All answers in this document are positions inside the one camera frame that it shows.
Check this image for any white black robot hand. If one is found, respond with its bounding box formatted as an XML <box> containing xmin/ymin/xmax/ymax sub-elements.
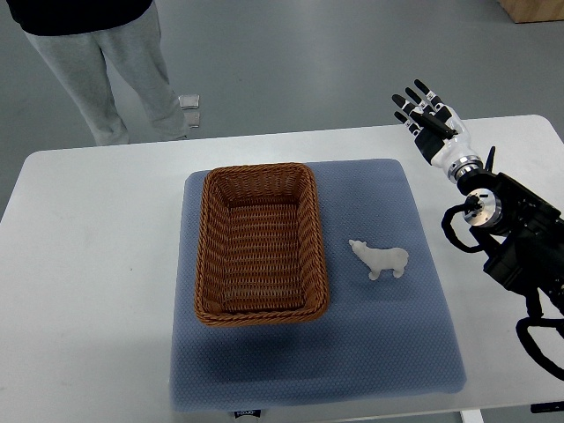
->
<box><xmin>392</xmin><ymin>79</ymin><xmax>484</xmax><ymax>182</ymax></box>

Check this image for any white bear figurine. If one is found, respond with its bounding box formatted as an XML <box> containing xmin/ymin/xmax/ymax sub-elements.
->
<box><xmin>348</xmin><ymin>240</ymin><xmax>409</xmax><ymax>281</ymax></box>

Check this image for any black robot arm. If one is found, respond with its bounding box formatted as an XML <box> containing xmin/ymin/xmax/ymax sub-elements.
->
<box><xmin>442</xmin><ymin>155</ymin><xmax>563</xmax><ymax>379</ymax></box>

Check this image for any brown wicker basket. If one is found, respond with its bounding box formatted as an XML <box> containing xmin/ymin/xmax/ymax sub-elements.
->
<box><xmin>194</xmin><ymin>163</ymin><xmax>330</xmax><ymax>327</ymax></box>

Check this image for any wooden box corner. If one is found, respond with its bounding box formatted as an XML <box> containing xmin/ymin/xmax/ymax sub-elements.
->
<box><xmin>498</xmin><ymin>0</ymin><xmax>563</xmax><ymax>24</ymax></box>

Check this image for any blue quilted mat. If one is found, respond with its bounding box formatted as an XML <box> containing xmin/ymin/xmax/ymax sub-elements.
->
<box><xmin>170</xmin><ymin>159</ymin><xmax>466</xmax><ymax>412</ymax></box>

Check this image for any lower grey floor plate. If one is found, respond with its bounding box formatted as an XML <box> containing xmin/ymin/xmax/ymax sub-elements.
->
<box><xmin>184</xmin><ymin>111</ymin><xmax>200</xmax><ymax>129</ymax></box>

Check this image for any grey floor plate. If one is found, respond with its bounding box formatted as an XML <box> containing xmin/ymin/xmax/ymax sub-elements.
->
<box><xmin>184</xmin><ymin>111</ymin><xmax>200</xmax><ymax>129</ymax></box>
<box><xmin>178</xmin><ymin>94</ymin><xmax>200</xmax><ymax>110</ymax></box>

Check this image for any upper grey floor plate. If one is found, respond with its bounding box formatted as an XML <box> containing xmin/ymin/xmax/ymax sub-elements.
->
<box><xmin>178</xmin><ymin>94</ymin><xmax>200</xmax><ymax>110</ymax></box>

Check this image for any black table control panel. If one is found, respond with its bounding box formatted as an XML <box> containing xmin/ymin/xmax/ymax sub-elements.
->
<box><xmin>530</xmin><ymin>401</ymin><xmax>564</xmax><ymax>414</ymax></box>

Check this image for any person in grey trousers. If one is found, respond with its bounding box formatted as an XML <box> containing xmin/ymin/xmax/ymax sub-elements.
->
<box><xmin>8</xmin><ymin>1</ymin><xmax>189</xmax><ymax>145</ymax></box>

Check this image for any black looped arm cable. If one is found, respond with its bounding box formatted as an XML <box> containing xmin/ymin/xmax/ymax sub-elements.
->
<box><xmin>515</xmin><ymin>290</ymin><xmax>564</xmax><ymax>381</ymax></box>

